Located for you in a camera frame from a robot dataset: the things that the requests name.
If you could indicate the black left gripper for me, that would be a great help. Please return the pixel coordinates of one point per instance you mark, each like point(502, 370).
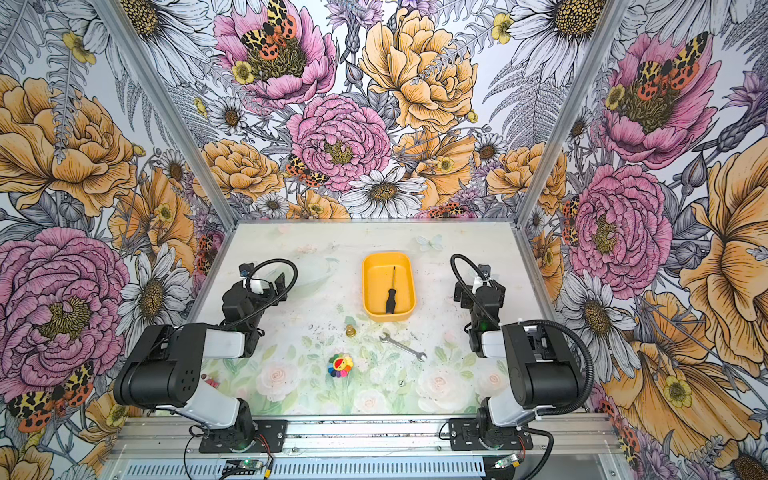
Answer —
point(270, 293)

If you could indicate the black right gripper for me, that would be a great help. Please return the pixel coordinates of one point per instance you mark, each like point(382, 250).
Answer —
point(464, 302)

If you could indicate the black orange handled screwdriver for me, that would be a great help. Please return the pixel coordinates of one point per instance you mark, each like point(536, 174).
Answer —
point(390, 305)

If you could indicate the yellow plastic bin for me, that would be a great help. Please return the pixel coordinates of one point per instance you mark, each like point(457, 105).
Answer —
point(376, 280)

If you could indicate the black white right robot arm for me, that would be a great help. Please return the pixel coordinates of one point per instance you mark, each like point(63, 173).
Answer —
point(544, 377)

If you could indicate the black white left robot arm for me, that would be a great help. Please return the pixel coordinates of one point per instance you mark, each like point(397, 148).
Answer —
point(164, 369)

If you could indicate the silver open-end wrench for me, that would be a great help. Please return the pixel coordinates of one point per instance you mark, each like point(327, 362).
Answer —
point(386, 338)

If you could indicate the colourful round toy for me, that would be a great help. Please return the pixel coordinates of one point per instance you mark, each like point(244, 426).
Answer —
point(340, 366)

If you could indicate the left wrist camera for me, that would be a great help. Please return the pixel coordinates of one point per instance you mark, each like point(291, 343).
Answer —
point(247, 271)

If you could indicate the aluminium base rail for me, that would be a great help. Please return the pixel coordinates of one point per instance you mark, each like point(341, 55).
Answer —
point(575, 446)

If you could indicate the aluminium corner post right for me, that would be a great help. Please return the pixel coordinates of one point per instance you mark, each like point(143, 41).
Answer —
point(604, 35)

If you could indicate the aluminium corner post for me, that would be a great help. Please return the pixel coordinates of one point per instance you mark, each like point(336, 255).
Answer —
point(604, 35)
point(137, 56)

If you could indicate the aluminium corner post left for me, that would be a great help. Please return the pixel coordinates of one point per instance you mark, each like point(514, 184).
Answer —
point(137, 56)

